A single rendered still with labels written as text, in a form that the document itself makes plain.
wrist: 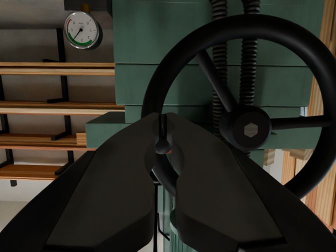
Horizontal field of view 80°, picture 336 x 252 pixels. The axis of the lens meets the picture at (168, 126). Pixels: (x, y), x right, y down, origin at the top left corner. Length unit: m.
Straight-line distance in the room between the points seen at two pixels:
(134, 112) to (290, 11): 0.39
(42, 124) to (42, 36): 1.28
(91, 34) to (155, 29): 0.13
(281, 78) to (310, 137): 0.16
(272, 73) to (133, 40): 0.31
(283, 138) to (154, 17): 0.40
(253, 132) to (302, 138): 0.30
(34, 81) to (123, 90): 3.22
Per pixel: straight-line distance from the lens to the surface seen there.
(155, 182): 0.82
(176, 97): 0.45
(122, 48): 0.47
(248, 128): 0.28
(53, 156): 3.72
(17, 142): 3.37
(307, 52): 0.33
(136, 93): 0.46
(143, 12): 0.48
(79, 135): 0.68
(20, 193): 4.33
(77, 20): 0.43
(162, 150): 0.22
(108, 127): 0.48
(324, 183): 2.27
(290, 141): 0.56
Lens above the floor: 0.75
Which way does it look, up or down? 11 degrees up
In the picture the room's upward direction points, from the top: 179 degrees counter-clockwise
